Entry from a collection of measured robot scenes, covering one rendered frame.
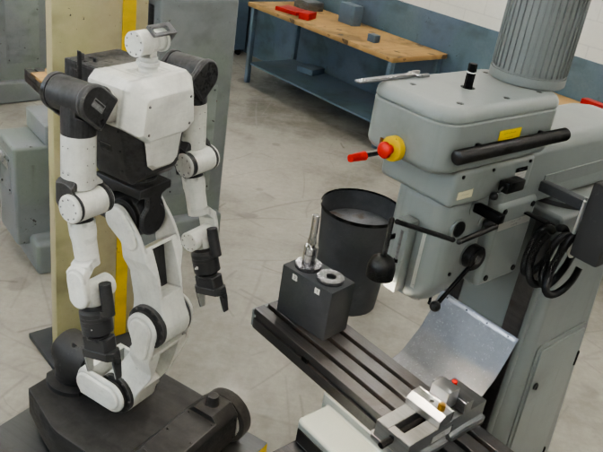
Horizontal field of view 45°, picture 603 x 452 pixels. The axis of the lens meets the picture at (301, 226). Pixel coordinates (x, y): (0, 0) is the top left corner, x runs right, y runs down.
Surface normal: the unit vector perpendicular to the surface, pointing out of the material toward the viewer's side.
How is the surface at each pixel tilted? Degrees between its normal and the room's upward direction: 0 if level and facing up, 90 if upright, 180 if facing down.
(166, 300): 80
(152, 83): 45
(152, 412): 0
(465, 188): 90
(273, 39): 90
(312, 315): 90
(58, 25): 90
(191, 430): 0
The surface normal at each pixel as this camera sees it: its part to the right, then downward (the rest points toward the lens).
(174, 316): 0.82, -0.04
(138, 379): -0.53, 0.32
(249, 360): 0.14, -0.88
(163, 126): 0.84, 0.35
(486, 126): 0.63, 0.43
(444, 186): -0.76, 0.19
